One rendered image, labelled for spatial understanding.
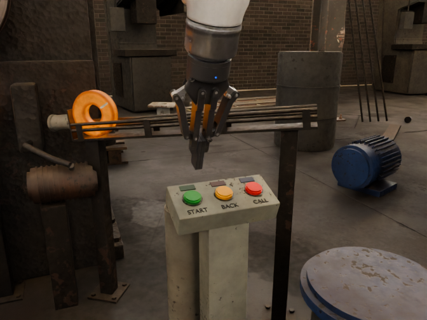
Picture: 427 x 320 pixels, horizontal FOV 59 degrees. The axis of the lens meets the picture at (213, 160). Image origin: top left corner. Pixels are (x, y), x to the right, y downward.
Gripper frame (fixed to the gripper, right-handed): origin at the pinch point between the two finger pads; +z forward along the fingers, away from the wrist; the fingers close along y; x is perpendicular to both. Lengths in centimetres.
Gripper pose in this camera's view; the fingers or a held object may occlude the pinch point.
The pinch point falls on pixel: (197, 151)
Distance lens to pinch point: 75.7
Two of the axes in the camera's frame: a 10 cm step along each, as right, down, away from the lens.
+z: -1.2, 8.1, 5.8
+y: -9.3, 1.1, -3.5
